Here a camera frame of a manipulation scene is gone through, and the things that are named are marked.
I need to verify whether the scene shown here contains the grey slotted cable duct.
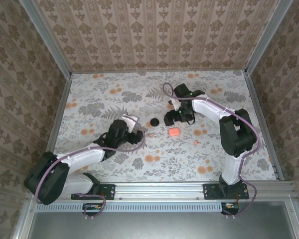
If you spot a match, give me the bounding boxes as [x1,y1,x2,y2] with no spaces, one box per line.
[35,201,240,213]

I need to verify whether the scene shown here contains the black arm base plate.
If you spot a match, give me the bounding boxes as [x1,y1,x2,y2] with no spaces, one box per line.
[71,183,116,201]
[203,183,250,200]

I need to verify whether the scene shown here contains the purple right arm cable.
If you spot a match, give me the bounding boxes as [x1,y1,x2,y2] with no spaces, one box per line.
[162,82,261,220]

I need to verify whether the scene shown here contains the aluminium side rail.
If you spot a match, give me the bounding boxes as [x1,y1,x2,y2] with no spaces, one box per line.
[244,72,285,181]
[36,73,73,182]

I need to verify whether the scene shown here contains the grey metal sheet panel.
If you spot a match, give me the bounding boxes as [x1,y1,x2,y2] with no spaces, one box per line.
[11,199,299,239]

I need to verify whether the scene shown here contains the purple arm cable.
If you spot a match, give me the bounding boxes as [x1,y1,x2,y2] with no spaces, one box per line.
[162,82,261,220]
[35,125,147,220]

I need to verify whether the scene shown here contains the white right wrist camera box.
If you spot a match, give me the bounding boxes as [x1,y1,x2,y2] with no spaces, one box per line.
[167,98,180,112]

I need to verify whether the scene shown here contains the aluminium front rail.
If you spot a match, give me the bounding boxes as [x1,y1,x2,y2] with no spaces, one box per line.
[27,181,296,201]

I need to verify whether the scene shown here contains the aluminium frame post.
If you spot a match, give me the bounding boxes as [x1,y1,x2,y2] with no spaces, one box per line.
[244,0,294,76]
[19,0,73,79]

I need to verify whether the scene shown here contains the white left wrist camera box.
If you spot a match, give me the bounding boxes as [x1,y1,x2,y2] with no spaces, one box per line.
[121,113,140,134]

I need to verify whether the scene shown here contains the black cable connector mount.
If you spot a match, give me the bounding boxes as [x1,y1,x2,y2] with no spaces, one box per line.
[82,203,106,217]
[220,202,240,216]

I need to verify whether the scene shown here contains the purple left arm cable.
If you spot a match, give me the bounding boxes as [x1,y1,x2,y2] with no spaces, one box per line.
[35,125,147,220]

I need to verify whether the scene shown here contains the floral patterned table cover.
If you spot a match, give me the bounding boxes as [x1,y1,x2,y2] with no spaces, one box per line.
[46,70,277,182]

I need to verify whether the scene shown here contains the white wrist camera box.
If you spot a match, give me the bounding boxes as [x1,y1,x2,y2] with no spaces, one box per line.
[167,98,180,112]
[121,113,140,134]

